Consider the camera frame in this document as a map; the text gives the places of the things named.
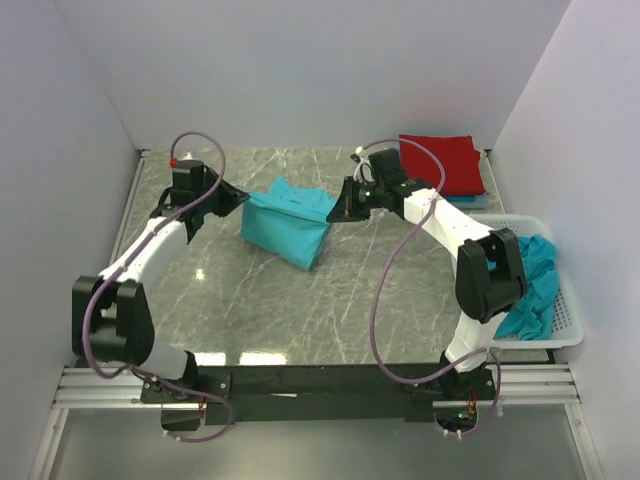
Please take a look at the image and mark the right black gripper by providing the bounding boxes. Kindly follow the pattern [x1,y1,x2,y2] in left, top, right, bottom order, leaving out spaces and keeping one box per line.
[327,176,386,224]

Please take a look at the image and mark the light blue t-shirt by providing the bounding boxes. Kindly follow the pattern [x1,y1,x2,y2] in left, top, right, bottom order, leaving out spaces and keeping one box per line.
[240,176,337,271]

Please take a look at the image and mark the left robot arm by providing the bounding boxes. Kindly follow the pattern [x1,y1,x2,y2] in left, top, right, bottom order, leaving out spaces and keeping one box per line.
[71,160,249,402]

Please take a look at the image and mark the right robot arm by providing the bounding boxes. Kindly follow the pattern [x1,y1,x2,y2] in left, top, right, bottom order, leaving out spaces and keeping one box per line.
[326,147,527,399]

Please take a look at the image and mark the red folded t-shirt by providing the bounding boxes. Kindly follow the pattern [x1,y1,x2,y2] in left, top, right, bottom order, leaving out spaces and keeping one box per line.
[399,135,486,197]

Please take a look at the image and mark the grey-blue folded t-shirt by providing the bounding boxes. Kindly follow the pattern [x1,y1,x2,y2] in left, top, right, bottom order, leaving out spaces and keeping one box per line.
[447,195,489,210]

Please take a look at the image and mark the black base beam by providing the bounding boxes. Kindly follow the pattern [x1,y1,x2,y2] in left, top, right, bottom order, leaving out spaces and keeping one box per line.
[140,364,497,425]

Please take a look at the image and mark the teal t-shirt in basket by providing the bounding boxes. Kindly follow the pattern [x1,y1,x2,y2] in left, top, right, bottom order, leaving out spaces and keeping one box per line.
[495,234,560,341]

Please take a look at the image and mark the white plastic basket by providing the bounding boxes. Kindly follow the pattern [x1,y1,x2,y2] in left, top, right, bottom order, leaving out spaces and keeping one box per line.
[471,213,584,350]

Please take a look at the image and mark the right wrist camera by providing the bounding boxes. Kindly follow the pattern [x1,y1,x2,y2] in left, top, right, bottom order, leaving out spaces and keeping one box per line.
[350,147,374,183]

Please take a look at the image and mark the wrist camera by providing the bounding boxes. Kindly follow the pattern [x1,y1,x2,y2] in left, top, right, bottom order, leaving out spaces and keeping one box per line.
[169,158,200,169]
[350,147,374,183]

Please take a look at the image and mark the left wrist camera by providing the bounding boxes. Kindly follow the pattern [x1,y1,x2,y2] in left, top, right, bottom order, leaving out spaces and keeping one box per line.
[169,158,200,169]

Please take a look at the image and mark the aluminium rail frame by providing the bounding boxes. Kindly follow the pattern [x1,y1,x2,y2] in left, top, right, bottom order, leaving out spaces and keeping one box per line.
[53,147,580,409]

